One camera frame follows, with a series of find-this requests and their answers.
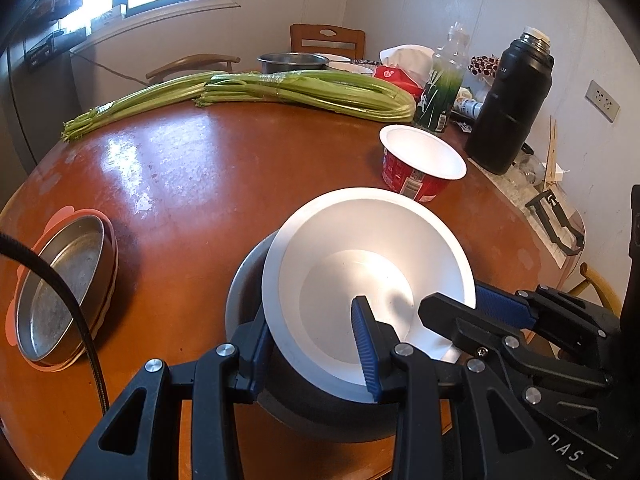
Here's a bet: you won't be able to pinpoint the pink bear-shaped plate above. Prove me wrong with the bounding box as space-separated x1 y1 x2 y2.
4 206 121 373

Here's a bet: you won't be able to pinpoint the curved wooden armchair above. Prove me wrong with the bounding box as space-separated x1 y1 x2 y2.
145 53 241 84

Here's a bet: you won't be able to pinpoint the black box on shelf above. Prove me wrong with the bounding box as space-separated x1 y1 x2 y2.
24 27 87 72

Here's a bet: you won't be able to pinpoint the far metal bowl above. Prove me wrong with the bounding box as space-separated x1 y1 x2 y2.
257 52 330 74

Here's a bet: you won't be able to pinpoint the celery bunch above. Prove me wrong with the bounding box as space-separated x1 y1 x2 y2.
195 70 416 124
61 70 222 142

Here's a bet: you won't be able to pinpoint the green label plastic bottle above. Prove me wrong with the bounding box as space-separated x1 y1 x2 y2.
413 22 470 134

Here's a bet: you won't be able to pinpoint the wooden chopsticks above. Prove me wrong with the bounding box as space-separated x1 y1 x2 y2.
542 116 558 191

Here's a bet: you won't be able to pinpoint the black clamp tool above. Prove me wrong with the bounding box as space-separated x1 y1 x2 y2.
525 188 585 257

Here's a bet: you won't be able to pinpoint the celery bunch right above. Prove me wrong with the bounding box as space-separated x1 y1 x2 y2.
195 70 416 124

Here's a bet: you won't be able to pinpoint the white dish with food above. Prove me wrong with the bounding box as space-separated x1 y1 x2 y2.
321 53 374 76

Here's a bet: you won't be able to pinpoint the shallow round metal pan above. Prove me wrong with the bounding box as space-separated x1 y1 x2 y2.
14 213 120 366

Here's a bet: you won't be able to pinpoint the wooden slat-back chair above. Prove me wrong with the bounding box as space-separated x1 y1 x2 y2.
290 23 366 60

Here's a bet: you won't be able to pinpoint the black cable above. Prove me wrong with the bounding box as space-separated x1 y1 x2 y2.
0 233 111 416

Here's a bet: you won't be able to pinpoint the black thermos flask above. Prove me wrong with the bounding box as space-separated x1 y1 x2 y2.
465 27 554 174

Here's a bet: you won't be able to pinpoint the red paper bowl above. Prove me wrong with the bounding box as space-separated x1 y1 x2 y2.
380 125 468 204
262 188 476 404

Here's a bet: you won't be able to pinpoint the stainless steel bowl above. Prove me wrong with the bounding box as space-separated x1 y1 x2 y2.
224 235 397 443

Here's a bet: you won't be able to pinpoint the celery bunch left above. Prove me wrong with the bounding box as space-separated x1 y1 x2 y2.
61 70 222 142

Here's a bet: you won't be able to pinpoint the red tissue pack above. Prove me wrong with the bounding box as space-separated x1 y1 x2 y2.
373 44 434 101

